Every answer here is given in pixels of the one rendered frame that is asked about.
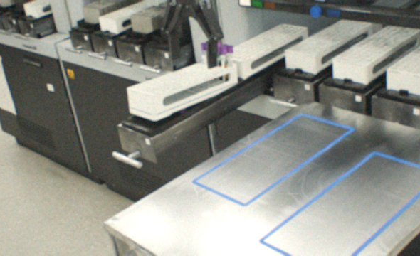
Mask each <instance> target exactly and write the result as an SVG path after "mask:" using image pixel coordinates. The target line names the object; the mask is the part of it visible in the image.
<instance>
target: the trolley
mask: <svg viewBox="0 0 420 256"><path fill-rule="evenodd" d="M103 224H104V228H105V231H106V232H107V233H108V234H109V237H110V242H111V245H112V250H113V254H114V256H137V253H136V252H135V250H133V249H136V250H137V251H138V252H139V253H141V254H142V255H144V256H396V254H397V253H398V252H399V251H400V250H403V249H404V248H405V247H406V246H407V245H408V244H409V242H410V241H411V240H412V239H413V238H415V237H416V236H417V235H418V234H419V233H420V130H419V129H415V128H411V127H405V126H403V125H400V124H397V123H393V122H389V121H386V120H382V119H377V118H374V117H368V116H365V115H363V114H357V113H354V112H351V111H349V110H343V109H340V108H337V107H332V106H328V105H324V104H320V103H316V102H312V100H304V102H302V103H300V104H299V105H297V106H296V107H294V108H292V109H290V110H288V111H287V112H285V114H282V115H281V116H279V117H277V118H275V119H274V120H272V121H271V122H268V123H267V124H265V125H264V126H263V127H261V128H260V129H257V130H256V131H254V132H252V133H250V134H249V135H247V136H246V137H245V138H243V139H241V140H239V141H238V142H236V143H235V144H232V145H231V146H228V147H227V148H225V149H224V150H223V151H222V152H219V153H218V154H216V155H214V156H213V157H211V158H210V159H207V160H206V161H204V162H203V163H202V164H199V165H198V166H195V167H194V168H193V169H191V170H189V171H188V172H186V173H184V174H183V175H181V176H180V177H178V178H176V179H174V180H173V181H170V182H169V183H167V184H166V185H164V187H162V188H160V189H158V190H156V191H155V192H153V193H151V194H149V195H148V196H145V197H144V198H142V200H141V201H138V202H137V203H135V204H133V205H131V206H130V207H128V208H126V209H124V210H122V211H120V213H118V214H117V215H115V216H113V217H112V218H110V219H108V220H106V221H105V222H104V223H103ZM129 246H130V247H132V248H133V249H131V250H130V247H129Z"/></svg>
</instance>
